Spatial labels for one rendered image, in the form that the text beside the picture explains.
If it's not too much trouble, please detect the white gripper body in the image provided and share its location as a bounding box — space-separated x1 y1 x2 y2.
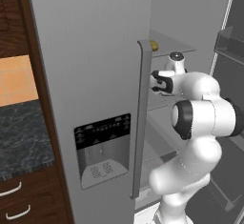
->
149 71 164 94

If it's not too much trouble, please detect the glass fridge shelf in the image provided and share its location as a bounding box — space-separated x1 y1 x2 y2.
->
146 92 179 112
149 29 196 59

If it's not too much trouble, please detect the grey fridge door with dispenser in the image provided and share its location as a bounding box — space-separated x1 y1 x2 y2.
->
26 0 154 224

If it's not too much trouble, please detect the grey fridge interior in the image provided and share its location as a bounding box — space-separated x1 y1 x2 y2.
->
133 0 237 224

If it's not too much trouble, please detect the grey fridge door with bins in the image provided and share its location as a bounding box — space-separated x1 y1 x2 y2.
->
185 0 244 224

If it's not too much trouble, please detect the clear fridge door bin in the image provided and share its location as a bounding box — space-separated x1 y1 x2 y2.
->
213 26 244 66

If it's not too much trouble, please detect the dark wooden cupboard side panel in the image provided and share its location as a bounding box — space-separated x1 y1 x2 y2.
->
14 0 76 224

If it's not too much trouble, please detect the dark wooden drawer front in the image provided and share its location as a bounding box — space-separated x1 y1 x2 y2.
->
0 192 71 224
0 164 65 211

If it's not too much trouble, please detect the grey fridge door handle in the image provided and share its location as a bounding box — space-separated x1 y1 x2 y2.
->
129 39 153 200

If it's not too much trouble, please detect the dark wooden wall cupboard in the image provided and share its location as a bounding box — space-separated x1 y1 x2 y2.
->
0 0 31 59

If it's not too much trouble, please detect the white drawer handle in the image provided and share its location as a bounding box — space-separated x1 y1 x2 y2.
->
0 181 23 198
5 204 32 221

